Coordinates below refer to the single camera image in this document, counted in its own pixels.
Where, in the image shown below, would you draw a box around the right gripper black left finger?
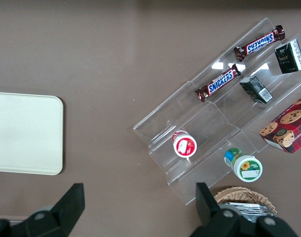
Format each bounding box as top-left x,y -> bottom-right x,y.
0,182 -> 86,237

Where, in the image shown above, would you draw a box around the Snickers chocolate bar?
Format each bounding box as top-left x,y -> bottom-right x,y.
233,24 -> 286,62
194,63 -> 242,103

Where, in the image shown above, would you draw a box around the green sunflower yogurt cup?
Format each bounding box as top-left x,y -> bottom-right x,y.
224,147 -> 263,183

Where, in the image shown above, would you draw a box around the light wicker basket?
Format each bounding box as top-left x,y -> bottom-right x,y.
213,186 -> 277,223

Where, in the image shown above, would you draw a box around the cream plastic serving tray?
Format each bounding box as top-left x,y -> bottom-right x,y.
0,91 -> 64,176

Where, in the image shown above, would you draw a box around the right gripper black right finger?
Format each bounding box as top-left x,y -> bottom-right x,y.
189,182 -> 299,237

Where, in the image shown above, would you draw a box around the aluminium foil containers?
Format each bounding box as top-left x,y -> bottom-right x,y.
222,201 -> 275,223

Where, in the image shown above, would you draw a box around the dark green drink carton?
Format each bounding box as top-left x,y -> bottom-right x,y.
239,76 -> 274,105
274,39 -> 301,75

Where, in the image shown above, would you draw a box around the clear acrylic stepped stand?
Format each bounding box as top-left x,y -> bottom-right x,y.
132,17 -> 301,206

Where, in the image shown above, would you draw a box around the red tartan cookie box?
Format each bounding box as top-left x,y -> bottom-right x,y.
259,90 -> 301,155

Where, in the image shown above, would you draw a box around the red lid yogurt cup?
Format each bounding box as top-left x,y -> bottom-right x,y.
171,130 -> 198,158

